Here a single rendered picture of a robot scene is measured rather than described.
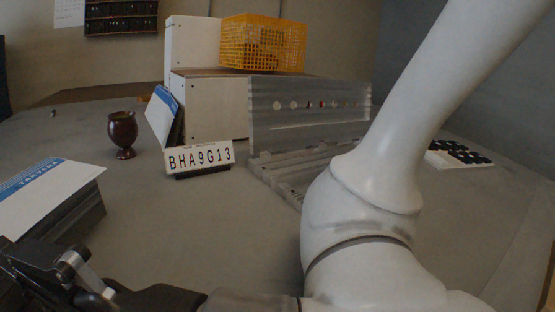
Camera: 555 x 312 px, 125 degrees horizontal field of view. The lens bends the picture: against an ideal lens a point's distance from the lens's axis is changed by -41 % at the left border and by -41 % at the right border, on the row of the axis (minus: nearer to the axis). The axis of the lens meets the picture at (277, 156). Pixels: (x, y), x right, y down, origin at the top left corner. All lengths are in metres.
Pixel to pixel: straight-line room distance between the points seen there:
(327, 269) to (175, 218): 0.30
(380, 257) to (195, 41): 0.82
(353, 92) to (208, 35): 0.52
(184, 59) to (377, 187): 0.77
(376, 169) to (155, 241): 0.31
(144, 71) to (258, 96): 1.82
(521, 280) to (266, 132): 0.60
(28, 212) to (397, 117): 0.41
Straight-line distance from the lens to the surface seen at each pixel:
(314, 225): 0.22
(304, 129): 0.62
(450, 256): 0.47
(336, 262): 0.18
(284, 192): 0.47
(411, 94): 0.20
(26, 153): 0.90
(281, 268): 0.34
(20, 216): 0.36
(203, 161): 0.55
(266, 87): 0.55
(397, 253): 0.19
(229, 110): 0.70
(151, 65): 2.28
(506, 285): 0.50
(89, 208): 0.44
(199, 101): 0.66
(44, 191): 0.39
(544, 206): 1.01
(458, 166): 0.93
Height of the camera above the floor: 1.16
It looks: 23 degrees down
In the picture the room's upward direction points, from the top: 6 degrees clockwise
